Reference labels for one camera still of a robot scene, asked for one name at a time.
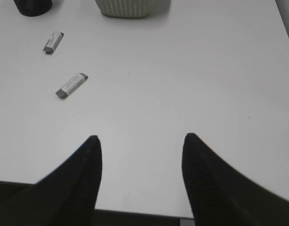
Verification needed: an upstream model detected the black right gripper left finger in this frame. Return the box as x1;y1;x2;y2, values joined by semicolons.
0;136;102;226

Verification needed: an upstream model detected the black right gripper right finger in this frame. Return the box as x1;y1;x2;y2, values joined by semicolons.
182;133;289;226

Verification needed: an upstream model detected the grey white eraser top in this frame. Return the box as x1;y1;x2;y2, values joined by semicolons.
43;31;64;54

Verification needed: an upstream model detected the grey white eraser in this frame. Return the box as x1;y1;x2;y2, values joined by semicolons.
56;73;88;99
43;31;64;54

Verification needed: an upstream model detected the grey white eraser right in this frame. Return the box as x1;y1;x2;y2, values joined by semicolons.
56;73;88;99

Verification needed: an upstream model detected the black mesh pen holder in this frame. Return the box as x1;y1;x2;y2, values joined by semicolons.
14;0;52;17

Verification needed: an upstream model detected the pale green woven basket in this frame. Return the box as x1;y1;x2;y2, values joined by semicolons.
95;0;171;19

